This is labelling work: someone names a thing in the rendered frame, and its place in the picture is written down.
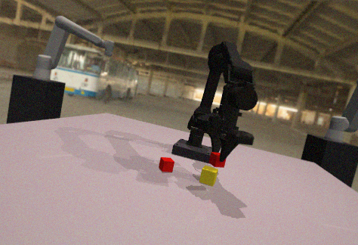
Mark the yellow cube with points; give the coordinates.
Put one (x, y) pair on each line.
(208, 175)

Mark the red cube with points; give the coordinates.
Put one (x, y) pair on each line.
(215, 160)
(166, 164)

